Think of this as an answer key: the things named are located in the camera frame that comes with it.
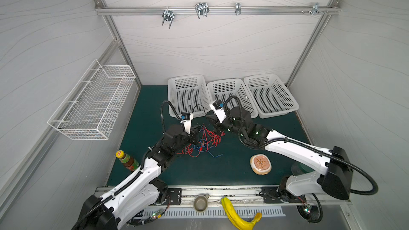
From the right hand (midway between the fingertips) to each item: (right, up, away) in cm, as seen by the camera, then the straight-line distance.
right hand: (209, 112), depth 72 cm
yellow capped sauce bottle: (-38, -24, +1) cm, 45 cm away
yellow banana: (+10, -43, -8) cm, 45 cm away
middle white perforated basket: (+10, +13, +42) cm, 45 cm away
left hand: (-3, -7, +5) cm, 9 cm away
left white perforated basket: (-15, +10, +43) cm, 46 cm away
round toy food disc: (+27, -28, +10) cm, 40 cm away
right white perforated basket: (+45, +7, +42) cm, 62 cm away
